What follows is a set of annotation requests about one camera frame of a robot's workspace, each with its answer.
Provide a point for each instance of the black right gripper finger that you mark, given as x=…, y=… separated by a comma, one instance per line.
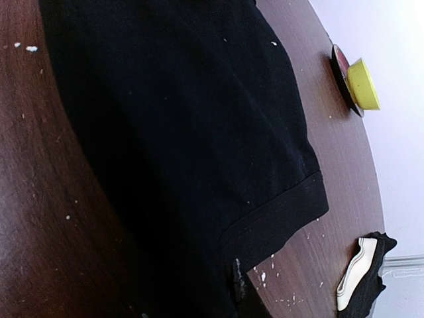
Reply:
x=244, y=294

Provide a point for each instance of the black underwear white trim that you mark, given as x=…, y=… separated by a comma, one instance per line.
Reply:
x=190, y=115

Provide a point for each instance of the black underwear beige waistband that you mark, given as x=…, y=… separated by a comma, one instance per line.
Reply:
x=362, y=283

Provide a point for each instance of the lime green plastic bowl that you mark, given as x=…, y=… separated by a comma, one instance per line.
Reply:
x=362, y=87

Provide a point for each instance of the red floral plate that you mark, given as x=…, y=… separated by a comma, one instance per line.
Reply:
x=340, y=65

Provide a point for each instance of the aluminium frame post right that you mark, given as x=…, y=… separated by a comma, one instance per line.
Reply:
x=403, y=266

